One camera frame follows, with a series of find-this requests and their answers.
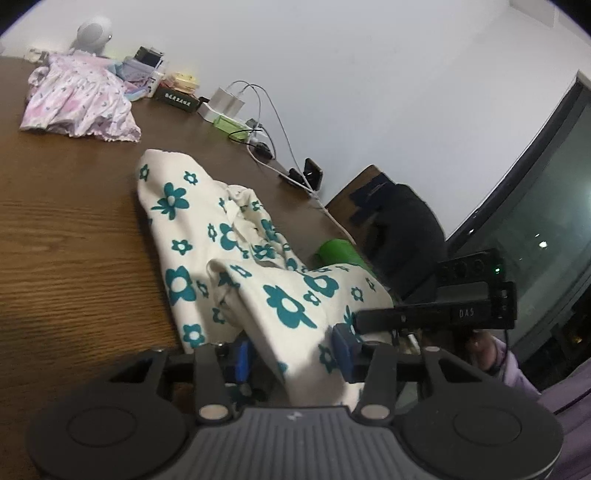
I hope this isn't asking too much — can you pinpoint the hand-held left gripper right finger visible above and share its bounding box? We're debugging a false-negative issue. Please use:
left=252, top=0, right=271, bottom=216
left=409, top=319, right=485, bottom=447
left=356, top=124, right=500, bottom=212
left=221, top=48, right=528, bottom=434
left=331, top=323, right=467, bottom=418

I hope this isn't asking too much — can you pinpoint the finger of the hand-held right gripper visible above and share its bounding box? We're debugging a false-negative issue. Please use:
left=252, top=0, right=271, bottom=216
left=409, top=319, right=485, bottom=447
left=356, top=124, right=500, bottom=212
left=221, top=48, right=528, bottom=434
left=353, top=307, right=416, bottom=334

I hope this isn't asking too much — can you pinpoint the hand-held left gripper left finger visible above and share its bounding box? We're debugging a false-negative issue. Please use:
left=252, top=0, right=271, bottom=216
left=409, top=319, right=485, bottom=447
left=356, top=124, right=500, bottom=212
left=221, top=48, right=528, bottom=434
left=108, top=339, right=254, bottom=425

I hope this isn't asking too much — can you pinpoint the cream dress with teal flowers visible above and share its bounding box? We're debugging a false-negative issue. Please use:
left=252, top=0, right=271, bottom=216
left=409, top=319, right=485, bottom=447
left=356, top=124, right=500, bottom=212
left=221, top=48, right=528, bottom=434
left=135, top=148, right=395, bottom=409

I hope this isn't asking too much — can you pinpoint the person's right forearm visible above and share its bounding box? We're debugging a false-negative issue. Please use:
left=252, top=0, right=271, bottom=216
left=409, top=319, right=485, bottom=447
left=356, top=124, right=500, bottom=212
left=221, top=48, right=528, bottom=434
left=487, top=337, right=591, bottom=416

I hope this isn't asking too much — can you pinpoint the person's right hand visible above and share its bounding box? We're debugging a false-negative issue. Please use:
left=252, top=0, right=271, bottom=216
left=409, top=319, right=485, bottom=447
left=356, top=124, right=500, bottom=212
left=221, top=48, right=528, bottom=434
left=466, top=333, right=507, bottom=373

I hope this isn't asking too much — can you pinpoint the green cup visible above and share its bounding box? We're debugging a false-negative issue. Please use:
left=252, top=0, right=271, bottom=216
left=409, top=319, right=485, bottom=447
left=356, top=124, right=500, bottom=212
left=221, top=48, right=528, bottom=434
left=314, top=239, right=370, bottom=274

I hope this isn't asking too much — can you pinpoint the dark glass window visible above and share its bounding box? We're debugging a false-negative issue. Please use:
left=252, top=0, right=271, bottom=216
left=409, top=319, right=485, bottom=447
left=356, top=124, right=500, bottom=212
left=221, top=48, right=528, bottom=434
left=445, top=69, right=591, bottom=393

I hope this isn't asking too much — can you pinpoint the phone on black stand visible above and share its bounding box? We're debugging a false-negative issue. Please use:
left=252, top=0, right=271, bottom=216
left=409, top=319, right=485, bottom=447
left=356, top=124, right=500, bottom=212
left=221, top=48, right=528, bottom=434
left=279, top=158, right=324, bottom=192

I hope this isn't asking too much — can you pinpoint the light green case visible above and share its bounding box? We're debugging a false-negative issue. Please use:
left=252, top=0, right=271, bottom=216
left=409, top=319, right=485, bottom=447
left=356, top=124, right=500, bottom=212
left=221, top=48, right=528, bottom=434
left=213, top=115, right=253, bottom=141

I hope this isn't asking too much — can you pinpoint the flat black box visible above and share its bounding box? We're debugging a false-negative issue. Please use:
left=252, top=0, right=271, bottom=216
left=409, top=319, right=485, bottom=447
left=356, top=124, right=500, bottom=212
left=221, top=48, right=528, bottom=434
left=154, top=87, right=201, bottom=112

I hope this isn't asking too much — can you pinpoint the stack of yellow notes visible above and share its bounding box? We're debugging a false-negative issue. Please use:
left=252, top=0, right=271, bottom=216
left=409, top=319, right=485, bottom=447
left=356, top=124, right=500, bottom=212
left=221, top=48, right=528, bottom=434
left=161, top=71, right=200, bottom=93

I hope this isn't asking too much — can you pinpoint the folded pink cloth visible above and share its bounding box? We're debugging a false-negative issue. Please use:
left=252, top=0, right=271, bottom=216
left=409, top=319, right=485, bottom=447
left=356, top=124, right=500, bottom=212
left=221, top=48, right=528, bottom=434
left=108, top=58, right=155, bottom=100

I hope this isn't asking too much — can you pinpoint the pink floral dress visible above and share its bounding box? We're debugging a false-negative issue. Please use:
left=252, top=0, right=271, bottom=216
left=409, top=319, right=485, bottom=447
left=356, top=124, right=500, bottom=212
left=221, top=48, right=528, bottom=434
left=19, top=51, right=141, bottom=143

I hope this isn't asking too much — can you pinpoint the black charger box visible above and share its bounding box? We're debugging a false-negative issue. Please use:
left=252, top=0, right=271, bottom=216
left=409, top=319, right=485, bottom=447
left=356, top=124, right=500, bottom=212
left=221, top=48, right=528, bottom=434
left=134, top=46, right=165, bottom=70

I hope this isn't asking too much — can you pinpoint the white robot speaker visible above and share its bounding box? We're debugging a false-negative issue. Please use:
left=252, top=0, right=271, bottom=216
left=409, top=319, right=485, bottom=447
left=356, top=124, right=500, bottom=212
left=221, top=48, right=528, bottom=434
left=69, top=16, right=114, bottom=54

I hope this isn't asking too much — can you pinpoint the white charging cable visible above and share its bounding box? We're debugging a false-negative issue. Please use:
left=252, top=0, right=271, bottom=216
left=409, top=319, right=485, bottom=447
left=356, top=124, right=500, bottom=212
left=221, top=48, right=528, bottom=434
left=228, top=80, right=356, bottom=245

